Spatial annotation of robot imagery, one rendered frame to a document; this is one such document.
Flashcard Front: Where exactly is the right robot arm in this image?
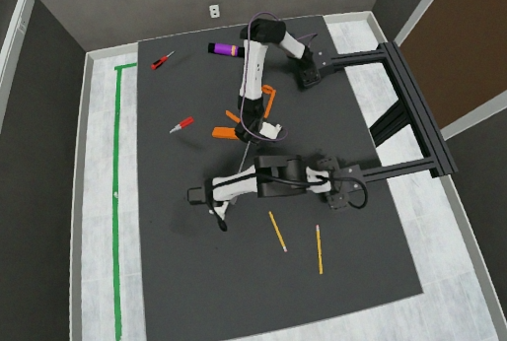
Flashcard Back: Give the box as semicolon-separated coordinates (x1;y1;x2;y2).
234;18;320;143

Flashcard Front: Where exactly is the red and black screwdriver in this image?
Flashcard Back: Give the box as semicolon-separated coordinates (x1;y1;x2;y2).
152;51;174;69

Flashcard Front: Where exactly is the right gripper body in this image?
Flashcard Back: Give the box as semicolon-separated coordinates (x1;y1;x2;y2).
249;117;282;142

